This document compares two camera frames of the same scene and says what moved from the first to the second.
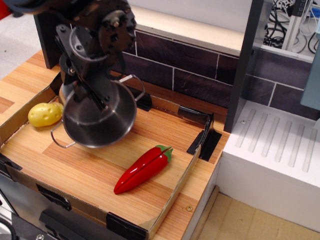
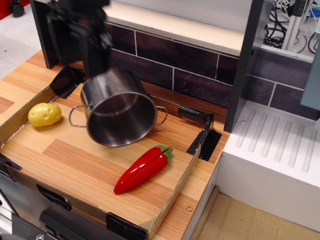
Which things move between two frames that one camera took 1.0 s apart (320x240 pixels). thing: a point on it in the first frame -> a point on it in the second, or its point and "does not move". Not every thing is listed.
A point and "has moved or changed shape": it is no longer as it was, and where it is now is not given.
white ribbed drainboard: (273, 163) does not move
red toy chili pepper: (144, 167) does not move
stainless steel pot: (85, 124) has moved or changed shape
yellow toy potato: (45, 114) does not move
